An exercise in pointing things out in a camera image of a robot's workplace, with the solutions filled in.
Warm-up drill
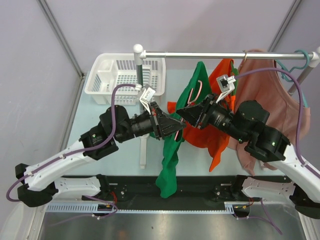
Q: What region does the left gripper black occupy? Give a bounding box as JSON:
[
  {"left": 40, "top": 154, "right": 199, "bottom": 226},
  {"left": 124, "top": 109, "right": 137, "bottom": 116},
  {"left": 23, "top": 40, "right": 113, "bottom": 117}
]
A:
[{"left": 114, "top": 102, "right": 187, "bottom": 144}]

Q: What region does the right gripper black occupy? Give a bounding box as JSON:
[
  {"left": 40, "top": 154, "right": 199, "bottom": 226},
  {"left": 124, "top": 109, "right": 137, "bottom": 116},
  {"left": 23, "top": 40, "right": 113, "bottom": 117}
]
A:
[{"left": 175, "top": 92, "right": 248, "bottom": 142}]

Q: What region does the pink wire hanger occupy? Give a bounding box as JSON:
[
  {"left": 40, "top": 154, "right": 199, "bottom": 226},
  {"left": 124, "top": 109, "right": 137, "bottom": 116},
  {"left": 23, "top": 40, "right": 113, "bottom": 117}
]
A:
[{"left": 174, "top": 80, "right": 203, "bottom": 141}]

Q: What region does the green t shirt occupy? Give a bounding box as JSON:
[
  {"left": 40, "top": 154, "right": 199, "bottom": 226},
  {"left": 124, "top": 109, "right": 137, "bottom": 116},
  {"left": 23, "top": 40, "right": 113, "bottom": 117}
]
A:
[{"left": 155, "top": 61, "right": 212, "bottom": 199}]

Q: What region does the orange t shirt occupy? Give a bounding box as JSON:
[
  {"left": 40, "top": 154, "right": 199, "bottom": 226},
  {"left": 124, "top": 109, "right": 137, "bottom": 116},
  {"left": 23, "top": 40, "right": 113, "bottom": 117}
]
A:
[{"left": 167, "top": 59, "right": 232, "bottom": 172}]

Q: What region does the green plastic hanger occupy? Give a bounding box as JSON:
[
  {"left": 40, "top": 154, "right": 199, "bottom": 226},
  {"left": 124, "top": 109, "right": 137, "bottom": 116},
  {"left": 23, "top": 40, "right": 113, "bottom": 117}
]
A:
[{"left": 230, "top": 60, "right": 239, "bottom": 96}]

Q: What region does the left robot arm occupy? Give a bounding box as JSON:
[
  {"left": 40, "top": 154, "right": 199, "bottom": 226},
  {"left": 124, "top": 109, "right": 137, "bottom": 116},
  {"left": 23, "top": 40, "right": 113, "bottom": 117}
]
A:
[{"left": 15, "top": 102, "right": 187, "bottom": 208}]

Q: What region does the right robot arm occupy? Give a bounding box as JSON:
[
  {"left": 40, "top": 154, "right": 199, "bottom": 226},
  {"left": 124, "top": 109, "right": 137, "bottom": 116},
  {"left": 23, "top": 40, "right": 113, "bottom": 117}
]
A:
[{"left": 176, "top": 94, "right": 320, "bottom": 219}]

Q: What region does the pink t shirt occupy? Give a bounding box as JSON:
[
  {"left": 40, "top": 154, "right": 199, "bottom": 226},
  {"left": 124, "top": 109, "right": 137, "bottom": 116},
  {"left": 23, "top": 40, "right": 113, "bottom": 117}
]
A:
[{"left": 228, "top": 59, "right": 311, "bottom": 176}]

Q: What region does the silver clothes rack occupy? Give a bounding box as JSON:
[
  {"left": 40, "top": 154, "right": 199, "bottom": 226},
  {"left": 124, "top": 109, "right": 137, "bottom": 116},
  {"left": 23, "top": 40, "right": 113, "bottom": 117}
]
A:
[{"left": 132, "top": 43, "right": 320, "bottom": 170}]

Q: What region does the white plastic basket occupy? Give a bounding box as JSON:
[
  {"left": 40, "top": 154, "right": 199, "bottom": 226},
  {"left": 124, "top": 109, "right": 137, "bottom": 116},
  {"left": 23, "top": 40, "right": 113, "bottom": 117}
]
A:
[{"left": 84, "top": 53, "right": 166, "bottom": 105}]

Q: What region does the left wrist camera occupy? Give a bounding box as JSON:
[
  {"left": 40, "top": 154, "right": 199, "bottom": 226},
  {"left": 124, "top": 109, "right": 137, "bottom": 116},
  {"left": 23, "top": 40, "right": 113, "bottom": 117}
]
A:
[{"left": 137, "top": 84, "right": 156, "bottom": 103}]

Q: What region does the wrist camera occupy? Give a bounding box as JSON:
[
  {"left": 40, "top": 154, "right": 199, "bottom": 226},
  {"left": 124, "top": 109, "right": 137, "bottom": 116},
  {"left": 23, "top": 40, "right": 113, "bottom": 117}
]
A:
[
  {"left": 137, "top": 84, "right": 156, "bottom": 103},
  {"left": 216, "top": 74, "right": 236, "bottom": 103}
]

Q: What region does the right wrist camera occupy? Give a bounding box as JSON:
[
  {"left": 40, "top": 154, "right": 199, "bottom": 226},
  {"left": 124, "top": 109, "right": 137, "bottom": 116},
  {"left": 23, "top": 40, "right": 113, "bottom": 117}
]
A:
[{"left": 216, "top": 74, "right": 236, "bottom": 103}]

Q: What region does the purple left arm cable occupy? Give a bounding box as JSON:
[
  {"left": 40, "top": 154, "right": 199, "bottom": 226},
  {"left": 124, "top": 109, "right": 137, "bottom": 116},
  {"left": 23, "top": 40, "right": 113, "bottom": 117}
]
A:
[{"left": 5, "top": 83, "right": 141, "bottom": 202}]

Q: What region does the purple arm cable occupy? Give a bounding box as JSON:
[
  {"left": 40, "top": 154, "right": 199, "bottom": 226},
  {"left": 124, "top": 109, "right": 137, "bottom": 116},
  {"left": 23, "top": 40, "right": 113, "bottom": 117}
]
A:
[
  {"left": 5, "top": 83, "right": 141, "bottom": 202},
  {"left": 234, "top": 67, "right": 320, "bottom": 180}
]

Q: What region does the gold wire hanger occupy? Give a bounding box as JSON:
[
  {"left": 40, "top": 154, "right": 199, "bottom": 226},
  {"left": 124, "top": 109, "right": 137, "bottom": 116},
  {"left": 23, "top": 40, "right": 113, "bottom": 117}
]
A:
[{"left": 242, "top": 50, "right": 248, "bottom": 62}]

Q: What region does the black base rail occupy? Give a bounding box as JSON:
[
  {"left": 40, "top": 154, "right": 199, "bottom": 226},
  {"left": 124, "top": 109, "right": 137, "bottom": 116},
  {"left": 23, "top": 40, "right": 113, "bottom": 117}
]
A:
[{"left": 59, "top": 175, "right": 301, "bottom": 208}]

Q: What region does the white cable duct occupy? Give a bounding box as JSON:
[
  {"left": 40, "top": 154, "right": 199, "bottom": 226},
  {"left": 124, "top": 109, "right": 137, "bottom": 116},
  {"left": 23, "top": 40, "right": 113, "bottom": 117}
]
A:
[{"left": 45, "top": 202, "right": 250, "bottom": 215}]

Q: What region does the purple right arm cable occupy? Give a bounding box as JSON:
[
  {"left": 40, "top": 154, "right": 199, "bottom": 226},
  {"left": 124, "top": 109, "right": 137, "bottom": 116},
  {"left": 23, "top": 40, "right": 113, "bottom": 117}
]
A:
[{"left": 234, "top": 67, "right": 320, "bottom": 180}]

